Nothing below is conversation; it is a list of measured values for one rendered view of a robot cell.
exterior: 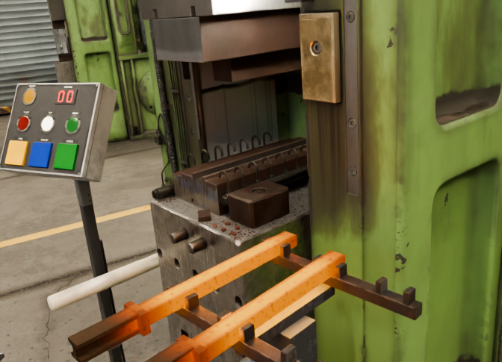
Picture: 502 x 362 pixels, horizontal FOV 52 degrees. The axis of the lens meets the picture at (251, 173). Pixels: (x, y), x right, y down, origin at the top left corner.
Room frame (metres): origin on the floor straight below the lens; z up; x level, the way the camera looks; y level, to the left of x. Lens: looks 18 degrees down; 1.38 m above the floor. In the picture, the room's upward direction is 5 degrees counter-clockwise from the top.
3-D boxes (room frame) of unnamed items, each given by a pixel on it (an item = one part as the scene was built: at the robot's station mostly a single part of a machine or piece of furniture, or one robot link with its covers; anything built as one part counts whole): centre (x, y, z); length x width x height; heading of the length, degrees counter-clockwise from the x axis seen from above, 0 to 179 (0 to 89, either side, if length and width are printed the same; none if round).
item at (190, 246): (1.06, 0.14, 0.87); 0.04 x 0.03 x 0.03; 128
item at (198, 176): (1.31, -0.04, 0.99); 0.42 x 0.05 x 0.01; 128
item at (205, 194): (1.33, -0.02, 0.96); 0.42 x 0.20 x 0.09; 128
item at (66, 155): (1.43, 0.52, 1.01); 0.07 x 0.05 x 0.07; 63
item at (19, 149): (1.52, 0.70, 1.01); 0.07 x 0.05 x 0.07; 63
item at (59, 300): (1.41, 0.43, 0.62); 0.44 x 0.05 x 0.05; 128
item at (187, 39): (1.33, -0.02, 1.32); 0.42 x 0.20 x 0.10; 128
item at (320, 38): (1.03, -0.15, 1.27); 0.09 x 0.02 x 0.17; 38
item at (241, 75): (1.33, -0.07, 1.24); 0.30 x 0.07 x 0.06; 128
